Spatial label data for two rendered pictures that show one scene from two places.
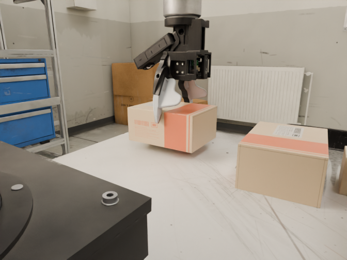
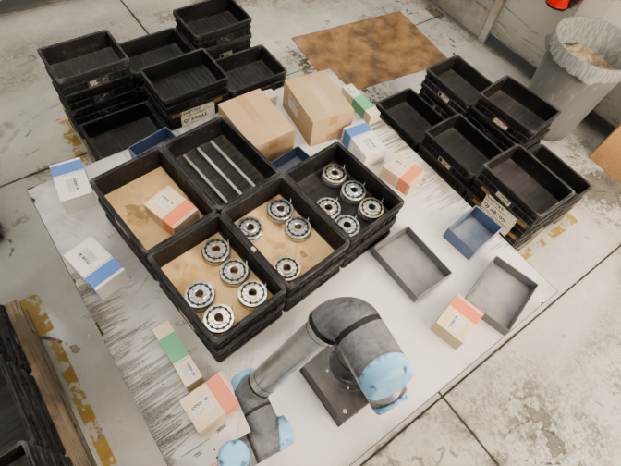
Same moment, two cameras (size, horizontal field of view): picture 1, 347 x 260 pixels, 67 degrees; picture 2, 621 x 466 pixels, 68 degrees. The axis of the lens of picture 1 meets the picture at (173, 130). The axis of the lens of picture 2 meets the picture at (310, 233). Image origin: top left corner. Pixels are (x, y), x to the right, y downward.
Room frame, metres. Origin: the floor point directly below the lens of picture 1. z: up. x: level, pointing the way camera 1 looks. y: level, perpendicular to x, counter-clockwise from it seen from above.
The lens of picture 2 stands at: (0.66, 0.08, 2.34)
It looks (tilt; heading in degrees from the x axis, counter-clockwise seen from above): 57 degrees down; 193
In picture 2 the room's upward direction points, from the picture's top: 11 degrees clockwise
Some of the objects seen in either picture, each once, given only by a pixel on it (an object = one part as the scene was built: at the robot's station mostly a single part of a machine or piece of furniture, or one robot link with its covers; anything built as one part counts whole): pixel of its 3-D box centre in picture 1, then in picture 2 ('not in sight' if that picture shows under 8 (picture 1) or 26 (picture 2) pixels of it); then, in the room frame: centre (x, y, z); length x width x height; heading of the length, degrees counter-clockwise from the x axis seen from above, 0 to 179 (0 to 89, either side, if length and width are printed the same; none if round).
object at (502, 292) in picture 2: not in sight; (500, 294); (-0.41, 0.66, 0.73); 0.27 x 0.20 x 0.05; 162
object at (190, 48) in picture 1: (185, 51); not in sight; (0.56, -0.02, 0.91); 0.09 x 0.08 x 0.12; 58
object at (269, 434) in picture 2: not in sight; (268, 432); (0.48, 0.03, 1.07); 0.11 x 0.11 x 0.08; 50
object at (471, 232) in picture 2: not in sight; (472, 232); (-0.65, 0.49, 0.74); 0.20 x 0.15 x 0.07; 153
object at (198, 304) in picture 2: not in sight; (199, 294); (0.14, -0.38, 0.86); 0.10 x 0.10 x 0.01
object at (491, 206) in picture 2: not in sight; (496, 214); (-1.10, 0.67, 0.41); 0.31 x 0.02 x 0.16; 58
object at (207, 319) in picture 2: not in sight; (218, 318); (0.19, -0.28, 0.86); 0.10 x 0.10 x 0.01
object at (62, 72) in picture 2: not in sight; (94, 86); (-0.94, -1.74, 0.37); 0.40 x 0.30 x 0.45; 149
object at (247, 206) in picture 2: not in sight; (284, 236); (-0.20, -0.21, 0.87); 0.40 x 0.30 x 0.11; 64
